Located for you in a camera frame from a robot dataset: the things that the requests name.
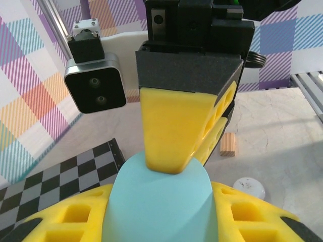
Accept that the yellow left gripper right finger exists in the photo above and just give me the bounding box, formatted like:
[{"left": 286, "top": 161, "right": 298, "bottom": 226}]
[{"left": 211, "top": 181, "right": 323, "bottom": 242}]

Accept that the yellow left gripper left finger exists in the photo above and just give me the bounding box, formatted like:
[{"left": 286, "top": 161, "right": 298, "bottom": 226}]
[{"left": 0, "top": 183, "right": 114, "bottom": 242}]

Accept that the white round earbud case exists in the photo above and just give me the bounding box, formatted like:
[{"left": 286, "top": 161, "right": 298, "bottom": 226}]
[{"left": 232, "top": 177, "right": 266, "bottom": 201}]

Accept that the blue earbud charging case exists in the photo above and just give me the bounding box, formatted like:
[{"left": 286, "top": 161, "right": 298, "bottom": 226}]
[{"left": 102, "top": 150, "right": 219, "bottom": 242}]

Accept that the small wooden block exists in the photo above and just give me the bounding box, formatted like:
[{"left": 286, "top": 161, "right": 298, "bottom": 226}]
[{"left": 219, "top": 133, "right": 239, "bottom": 157}]

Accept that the black grey folding chessboard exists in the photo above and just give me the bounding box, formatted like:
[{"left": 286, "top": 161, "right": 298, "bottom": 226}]
[{"left": 0, "top": 138, "right": 127, "bottom": 229}]

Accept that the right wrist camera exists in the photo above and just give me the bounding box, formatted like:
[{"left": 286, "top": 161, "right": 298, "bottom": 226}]
[{"left": 63, "top": 18, "right": 127, "bottom": 114}]

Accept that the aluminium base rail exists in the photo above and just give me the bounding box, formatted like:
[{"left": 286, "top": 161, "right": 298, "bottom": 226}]
[{"left": 290, "top": 70, "right": 323, "bottom": 114}]

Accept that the aluminium frame post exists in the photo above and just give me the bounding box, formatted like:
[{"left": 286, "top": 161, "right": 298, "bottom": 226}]
[{"left": 37, "top": 0, "right": 76, "bottom": 60}]

